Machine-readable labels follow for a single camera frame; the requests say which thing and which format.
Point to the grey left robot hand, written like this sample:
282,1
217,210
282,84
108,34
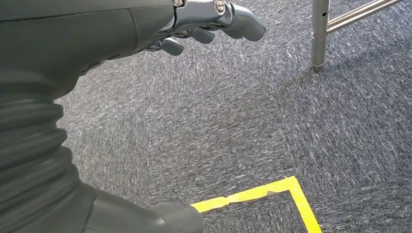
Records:
80,32

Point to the yellow floor tape square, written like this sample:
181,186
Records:
302,205

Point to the steel workbench table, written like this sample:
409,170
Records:
319,32

